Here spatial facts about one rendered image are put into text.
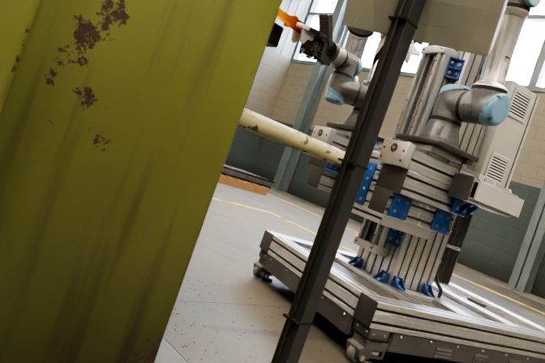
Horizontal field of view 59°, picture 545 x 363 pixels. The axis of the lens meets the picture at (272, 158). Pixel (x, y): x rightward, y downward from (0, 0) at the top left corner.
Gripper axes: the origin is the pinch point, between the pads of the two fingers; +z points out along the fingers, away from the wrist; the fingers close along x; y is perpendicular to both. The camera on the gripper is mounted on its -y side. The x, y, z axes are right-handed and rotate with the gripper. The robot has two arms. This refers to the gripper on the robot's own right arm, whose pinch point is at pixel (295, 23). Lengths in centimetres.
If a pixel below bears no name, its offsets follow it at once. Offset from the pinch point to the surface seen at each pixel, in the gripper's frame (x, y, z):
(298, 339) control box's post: -60, 78, 21
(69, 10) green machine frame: -44, 33, 80
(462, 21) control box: -65, 3, 10
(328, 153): -39, 38, 8
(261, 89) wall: 766, -94, -611
